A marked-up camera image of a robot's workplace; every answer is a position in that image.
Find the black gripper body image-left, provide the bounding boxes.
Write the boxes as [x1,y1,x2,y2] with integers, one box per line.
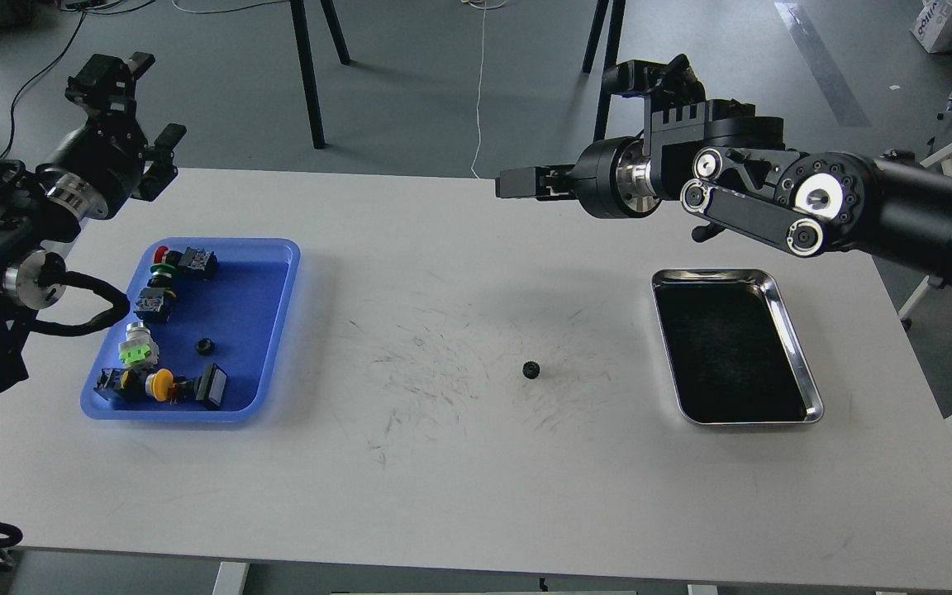
[36,118,155,220]

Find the image-right gripper finger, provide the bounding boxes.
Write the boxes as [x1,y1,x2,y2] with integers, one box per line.
[495,164,577,200]

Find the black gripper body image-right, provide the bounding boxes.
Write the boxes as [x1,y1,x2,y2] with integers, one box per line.
[569,138,660,219]

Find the image-left gripper finger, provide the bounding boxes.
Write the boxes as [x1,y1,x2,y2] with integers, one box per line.
[136,124,188,202]
[65,52,156,125]

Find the small black gear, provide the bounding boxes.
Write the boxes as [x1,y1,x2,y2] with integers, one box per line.
[195,336,216,355]
[521,361,540,379]

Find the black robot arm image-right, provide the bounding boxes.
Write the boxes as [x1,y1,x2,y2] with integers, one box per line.
[495,54,952,288]

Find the blue plastic tray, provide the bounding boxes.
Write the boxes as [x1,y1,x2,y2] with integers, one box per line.
[79,237,301,423]

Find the silver metal tray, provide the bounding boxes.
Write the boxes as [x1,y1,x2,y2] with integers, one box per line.
[650,268,824,428]

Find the red mushroom push button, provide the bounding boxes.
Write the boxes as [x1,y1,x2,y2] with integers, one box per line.
[149,245,219,281]

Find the black table leg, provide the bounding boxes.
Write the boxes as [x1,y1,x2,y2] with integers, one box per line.
[593,1,626,140]
[288,1,327,150]
[581,0,611,74]
[320,0,352,65]

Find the black table leg far right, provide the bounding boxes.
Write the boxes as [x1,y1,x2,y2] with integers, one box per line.
[581,0,611,74]

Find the yellow mushroom push button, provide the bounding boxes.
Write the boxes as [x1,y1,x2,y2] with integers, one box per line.
[94,369,177,405]

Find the black table leg far left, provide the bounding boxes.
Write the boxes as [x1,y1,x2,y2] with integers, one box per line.
[320,0,352,65]

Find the cardboard box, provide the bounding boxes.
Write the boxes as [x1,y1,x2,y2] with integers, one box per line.
[910,1,952,54]

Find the white floor cable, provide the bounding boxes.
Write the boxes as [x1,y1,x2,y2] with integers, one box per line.
[458,0,510,180]

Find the black floor cable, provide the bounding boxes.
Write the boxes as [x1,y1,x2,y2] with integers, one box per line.
[0,0,163,162]

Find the black switch block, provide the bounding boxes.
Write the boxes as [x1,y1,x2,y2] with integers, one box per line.
[132,287,177,324]

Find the green push button switch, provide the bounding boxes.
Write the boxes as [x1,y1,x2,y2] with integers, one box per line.
[117,321,159,369]

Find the black rectangular indicator switch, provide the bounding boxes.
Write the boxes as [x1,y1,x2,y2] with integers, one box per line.
[174,363,228,411]

